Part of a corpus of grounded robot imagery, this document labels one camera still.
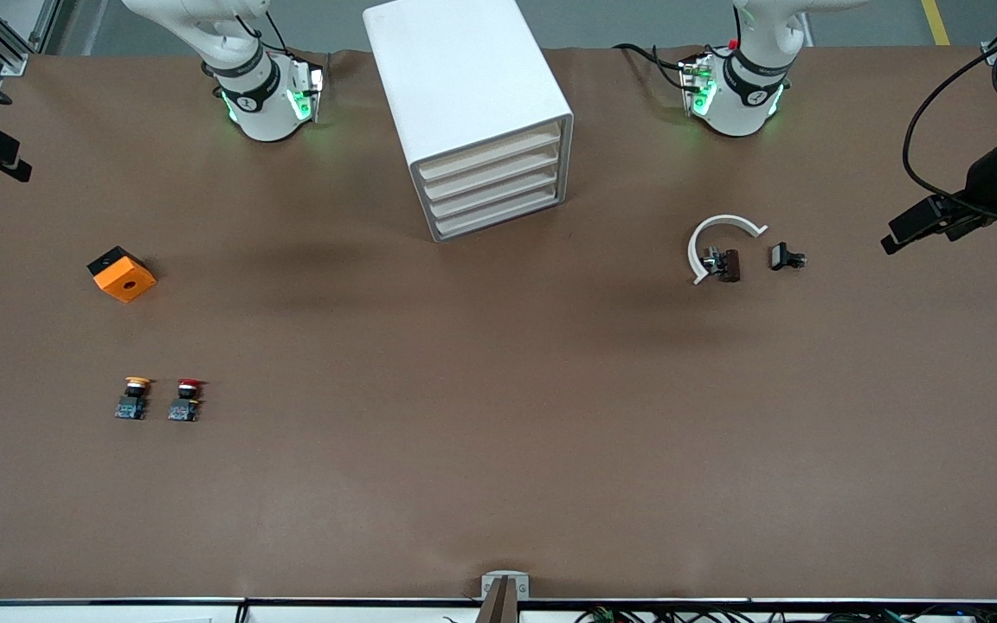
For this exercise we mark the brown post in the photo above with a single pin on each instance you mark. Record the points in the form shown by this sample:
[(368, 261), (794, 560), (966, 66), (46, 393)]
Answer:
[(500, 606)]

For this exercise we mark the red-capped push button switch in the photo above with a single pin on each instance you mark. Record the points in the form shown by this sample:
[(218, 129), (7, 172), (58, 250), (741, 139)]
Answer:
[(183, 407)]

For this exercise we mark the grey metal bracket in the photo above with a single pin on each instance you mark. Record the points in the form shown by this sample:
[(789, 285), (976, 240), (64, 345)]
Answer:
[(490, 581)]

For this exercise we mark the brown paper table cover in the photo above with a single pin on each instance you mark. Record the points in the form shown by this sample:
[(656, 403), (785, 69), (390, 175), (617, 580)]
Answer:
[(464, 433)]

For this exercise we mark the small dark brown component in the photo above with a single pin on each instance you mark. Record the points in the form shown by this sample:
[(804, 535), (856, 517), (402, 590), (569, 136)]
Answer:
[(730, 265)]

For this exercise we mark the yellow-capped push button switch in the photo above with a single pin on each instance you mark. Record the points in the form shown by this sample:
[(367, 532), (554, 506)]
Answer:
[(131, 405)]

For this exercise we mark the white curved plastic arc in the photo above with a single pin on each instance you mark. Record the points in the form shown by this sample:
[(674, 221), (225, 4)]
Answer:
[(696, 247)]

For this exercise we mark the orange and black button box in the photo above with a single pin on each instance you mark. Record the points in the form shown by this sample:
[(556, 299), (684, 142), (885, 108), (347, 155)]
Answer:
[(126, 281)]

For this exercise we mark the white table edge rail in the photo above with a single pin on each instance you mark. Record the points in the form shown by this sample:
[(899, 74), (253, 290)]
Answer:
[(334, 613)]

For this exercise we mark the small black clip component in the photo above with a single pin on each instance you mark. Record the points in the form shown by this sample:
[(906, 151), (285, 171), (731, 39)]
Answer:
[(781, 256)]

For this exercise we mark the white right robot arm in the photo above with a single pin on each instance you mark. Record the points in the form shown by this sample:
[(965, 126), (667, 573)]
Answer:
[(260, 112)]

